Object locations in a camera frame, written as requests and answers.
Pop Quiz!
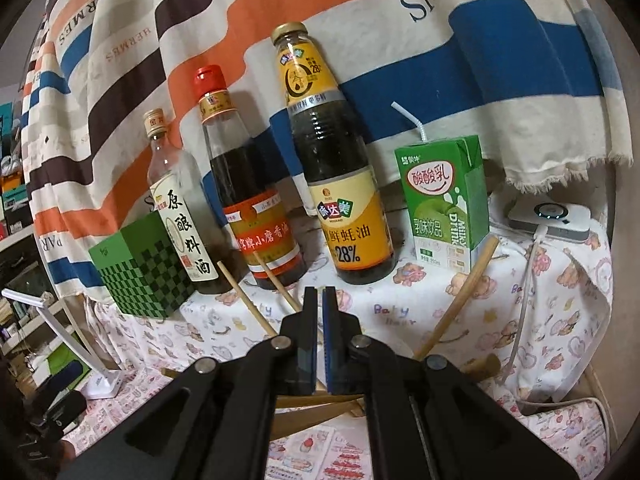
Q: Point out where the white power bank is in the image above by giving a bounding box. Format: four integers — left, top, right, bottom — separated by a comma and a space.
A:
507, 195, 592, 245

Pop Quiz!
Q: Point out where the white cable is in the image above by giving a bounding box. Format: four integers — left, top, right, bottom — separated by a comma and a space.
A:
507, 225, 616, 441

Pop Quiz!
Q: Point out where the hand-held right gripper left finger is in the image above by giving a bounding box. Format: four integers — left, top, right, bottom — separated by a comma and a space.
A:
60, 286, 319, 480

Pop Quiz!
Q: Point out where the white drinking straw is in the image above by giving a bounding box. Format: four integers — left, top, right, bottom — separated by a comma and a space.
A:
391, 101, 430, 143

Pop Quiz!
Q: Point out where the green checkered box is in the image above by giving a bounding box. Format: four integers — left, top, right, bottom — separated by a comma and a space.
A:
89, 212, 198, 319

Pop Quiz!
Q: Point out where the green milk drink carton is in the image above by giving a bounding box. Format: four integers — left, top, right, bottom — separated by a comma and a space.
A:
394, 134, 485, 274

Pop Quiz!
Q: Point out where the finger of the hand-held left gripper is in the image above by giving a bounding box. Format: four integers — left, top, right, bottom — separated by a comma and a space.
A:
44, 391, 88, 433
39, 361, 84, 401

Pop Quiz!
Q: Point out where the white desk lamp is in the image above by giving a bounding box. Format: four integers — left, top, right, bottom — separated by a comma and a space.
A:
0, 287, 123, 401

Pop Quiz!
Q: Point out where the yellow label oyster sauce bottle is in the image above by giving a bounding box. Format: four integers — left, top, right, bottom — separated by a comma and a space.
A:
271, 22, 396, 286

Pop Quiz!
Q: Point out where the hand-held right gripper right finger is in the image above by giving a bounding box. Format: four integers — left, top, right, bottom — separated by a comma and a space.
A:
322, 286, 581, 480

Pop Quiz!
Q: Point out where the bundle of wooden chopsticks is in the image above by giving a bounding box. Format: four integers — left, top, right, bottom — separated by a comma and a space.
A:
160, 235, 502, 441

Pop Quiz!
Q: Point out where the striped cloth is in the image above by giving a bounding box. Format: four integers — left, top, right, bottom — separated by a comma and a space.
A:
20, 0, 626, 306

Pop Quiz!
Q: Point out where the red cap sesame oil bottle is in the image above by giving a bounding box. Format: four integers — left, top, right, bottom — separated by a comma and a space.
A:
194, 65, 308, 291

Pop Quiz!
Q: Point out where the clear cooking wine bottle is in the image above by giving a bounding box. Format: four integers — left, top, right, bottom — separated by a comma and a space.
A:
144, 109, 236, 295

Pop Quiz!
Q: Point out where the pink printed cloth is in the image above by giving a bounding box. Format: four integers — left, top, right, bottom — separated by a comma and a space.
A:
60, 360, 621, 480

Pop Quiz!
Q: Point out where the shelf with boxes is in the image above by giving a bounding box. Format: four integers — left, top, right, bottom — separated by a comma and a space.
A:
0, 75, 66, 361

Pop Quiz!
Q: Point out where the white bear printed cloth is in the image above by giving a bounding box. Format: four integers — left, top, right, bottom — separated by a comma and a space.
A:
85, 200, 613, 406

